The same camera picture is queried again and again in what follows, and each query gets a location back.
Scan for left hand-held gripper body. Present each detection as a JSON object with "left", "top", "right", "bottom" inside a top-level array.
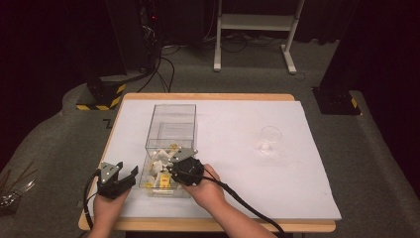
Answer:
[{"left": 96, "top": 161, "right": 137, "bottom": 200}]

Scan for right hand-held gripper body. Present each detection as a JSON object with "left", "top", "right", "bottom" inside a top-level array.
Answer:
[{"left": 167, "top": 147, "right": 206, "bottom": 186}]

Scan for clear plastic drawer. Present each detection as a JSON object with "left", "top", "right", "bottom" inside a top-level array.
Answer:
[{"left": 138, "top": 140, "right": 198, "bottom": 198}]

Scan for pile of white yellow sachets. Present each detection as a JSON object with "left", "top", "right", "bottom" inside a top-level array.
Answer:
[{"left": 145, "top": 142, "right": 186, "bottom": 190}]

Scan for clear plastic drawer case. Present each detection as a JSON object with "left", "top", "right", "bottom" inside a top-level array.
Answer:
[{"left": 145, "top": 103, "right": 198, "bottom": 151}]

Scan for person's left hand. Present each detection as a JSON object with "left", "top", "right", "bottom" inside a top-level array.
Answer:
[{"left": 92, "top": 187, "right": 132, "bottom": 229}]

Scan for person's right hand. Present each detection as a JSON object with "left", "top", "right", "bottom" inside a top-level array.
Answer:
[{"left": 181, "top": 164, "right": 228, "bottom": 213}]

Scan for white foam mat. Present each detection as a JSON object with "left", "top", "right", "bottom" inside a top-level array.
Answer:
[{"left": 87, "top": 99, "right": 343, "bottom": 221}]

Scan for black stand yellow striped base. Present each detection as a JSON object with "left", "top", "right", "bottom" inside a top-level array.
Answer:
[{"left": 75, "top": 0, "right": 160, "bottom": 112}]

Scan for wooden table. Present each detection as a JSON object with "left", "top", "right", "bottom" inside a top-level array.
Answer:
[{"left": 78, "top": 92, "right": 337, "bottom": 233}]

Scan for clear glass cup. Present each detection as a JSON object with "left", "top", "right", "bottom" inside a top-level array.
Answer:
[{"left": 259, "top": 125, "right": 284, "bottom": 157}]

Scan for bundle of metal rods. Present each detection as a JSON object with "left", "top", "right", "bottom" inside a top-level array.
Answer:
[{"left": 0, "top": 160, "right": 38, "bottom": 208}]

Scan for white metal stand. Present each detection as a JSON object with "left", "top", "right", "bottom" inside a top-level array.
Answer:
[{"left": 213, "top": 0, "right": 307, "bottom": 75}]

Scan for black stand plain base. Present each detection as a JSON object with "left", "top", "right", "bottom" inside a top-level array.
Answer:
[{"left": 311, "top": 0, "right": 368, "bottom": 116}]

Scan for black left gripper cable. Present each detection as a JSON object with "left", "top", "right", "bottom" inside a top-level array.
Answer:
[{"left": 82, "top": 169, "right": 101, "bottom": 231}]

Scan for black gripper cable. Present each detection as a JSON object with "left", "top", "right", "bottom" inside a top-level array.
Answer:
[
  {"left": 201, "top": 168, "right": 287, "bottom": 238},
  {"left": 82, "top": 169, "right": 101, "bottom": 231}
]

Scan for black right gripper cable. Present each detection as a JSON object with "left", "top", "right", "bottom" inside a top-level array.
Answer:
[{"left": 201, "top": 168, "right": 287, "bottom": 238}]

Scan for black floor cables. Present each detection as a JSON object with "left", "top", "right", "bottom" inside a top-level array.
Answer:
[{"left": 136, "top": 46, "right": 176, "bottom": 94}]

